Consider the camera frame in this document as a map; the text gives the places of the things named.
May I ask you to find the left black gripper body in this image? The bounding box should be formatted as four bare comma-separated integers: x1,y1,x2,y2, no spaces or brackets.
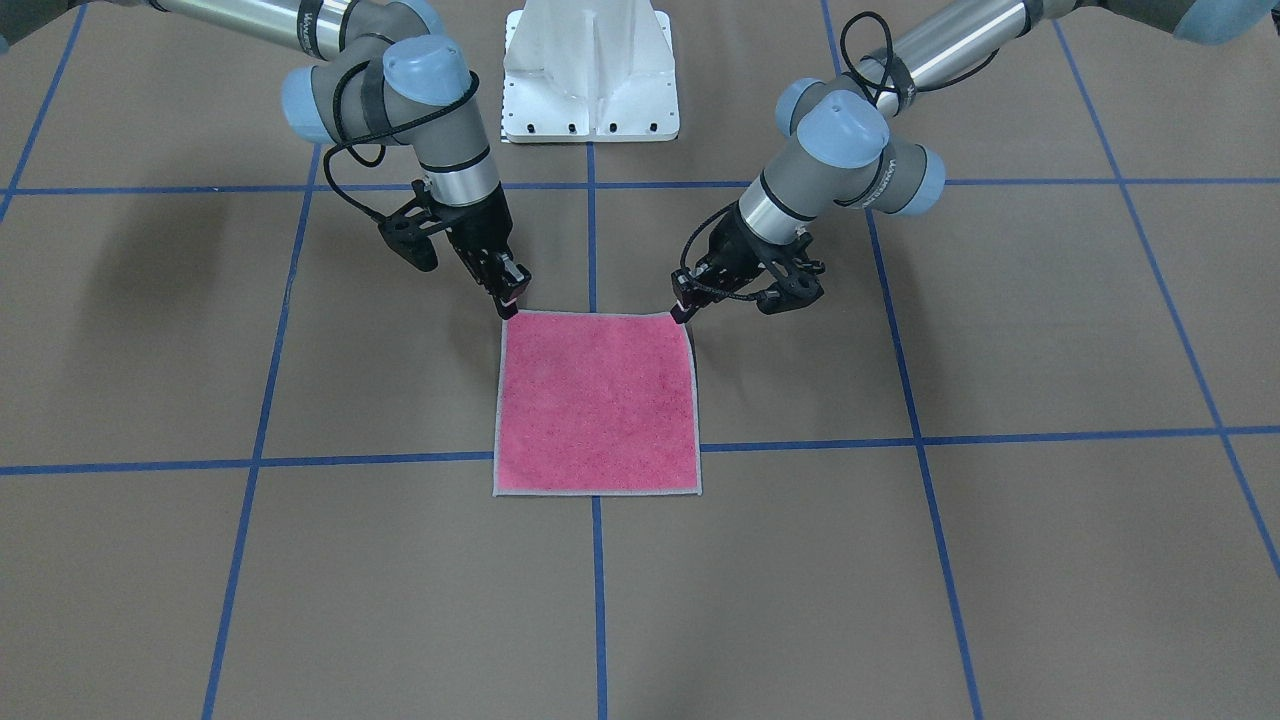
680,204,813,306

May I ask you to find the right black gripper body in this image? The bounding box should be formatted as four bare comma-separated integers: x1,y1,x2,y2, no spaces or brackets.
445,190,516,296

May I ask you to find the pink towel with grey trim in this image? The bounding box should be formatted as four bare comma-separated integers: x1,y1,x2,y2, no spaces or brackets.
493,310,703,497

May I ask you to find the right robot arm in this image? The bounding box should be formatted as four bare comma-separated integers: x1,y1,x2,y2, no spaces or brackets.
151,1,531,320

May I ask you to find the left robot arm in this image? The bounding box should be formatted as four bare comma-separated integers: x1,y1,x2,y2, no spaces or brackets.
669,1,1079,324

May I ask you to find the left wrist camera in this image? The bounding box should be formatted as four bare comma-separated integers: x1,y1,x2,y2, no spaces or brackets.
753,263,826,315

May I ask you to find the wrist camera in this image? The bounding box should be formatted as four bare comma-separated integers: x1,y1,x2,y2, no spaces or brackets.
378,199,443,272
753,263,826,315

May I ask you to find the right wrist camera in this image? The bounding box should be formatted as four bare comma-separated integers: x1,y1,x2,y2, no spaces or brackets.
378,199,443,272

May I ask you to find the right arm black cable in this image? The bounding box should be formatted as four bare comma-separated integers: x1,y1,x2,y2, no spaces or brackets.
323,40,481,225

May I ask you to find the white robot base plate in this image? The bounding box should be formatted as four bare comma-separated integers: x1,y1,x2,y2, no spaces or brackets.
500,1,681,143

